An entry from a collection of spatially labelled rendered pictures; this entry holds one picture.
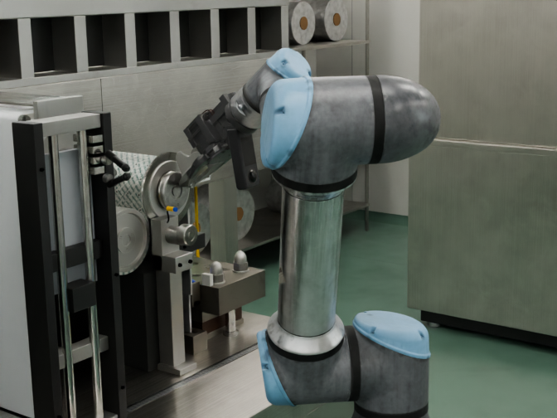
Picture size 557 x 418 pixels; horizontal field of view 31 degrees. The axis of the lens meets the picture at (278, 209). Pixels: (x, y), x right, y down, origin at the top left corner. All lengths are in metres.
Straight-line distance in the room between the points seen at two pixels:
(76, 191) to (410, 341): 0.58
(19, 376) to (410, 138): 0.87
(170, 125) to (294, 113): 1.20
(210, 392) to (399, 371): 0.48
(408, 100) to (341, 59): 5.73
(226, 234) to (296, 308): 1.49
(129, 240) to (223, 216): 1.03
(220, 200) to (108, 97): 0.72
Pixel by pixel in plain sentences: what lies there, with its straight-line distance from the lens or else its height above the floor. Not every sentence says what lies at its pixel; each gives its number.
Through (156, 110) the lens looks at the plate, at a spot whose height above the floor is 1.35.
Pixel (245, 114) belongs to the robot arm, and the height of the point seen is 1.41.
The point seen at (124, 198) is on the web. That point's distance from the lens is 1.93.
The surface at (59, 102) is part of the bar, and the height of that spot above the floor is 1.45.
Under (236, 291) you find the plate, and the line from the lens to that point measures 2.09.
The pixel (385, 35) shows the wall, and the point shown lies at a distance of 6.81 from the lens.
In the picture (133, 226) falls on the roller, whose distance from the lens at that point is 1.88.
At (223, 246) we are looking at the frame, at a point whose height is 0.89.
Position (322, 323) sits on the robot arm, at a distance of 1.44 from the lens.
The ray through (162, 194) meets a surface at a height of 1.25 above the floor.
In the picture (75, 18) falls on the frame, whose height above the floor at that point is 1.57.
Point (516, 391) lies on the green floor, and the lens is 4.21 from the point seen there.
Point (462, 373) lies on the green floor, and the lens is 4.36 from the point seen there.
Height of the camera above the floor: 1.64
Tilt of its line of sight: 13 degrees down
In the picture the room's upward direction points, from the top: 1 degrees counter-clockwise
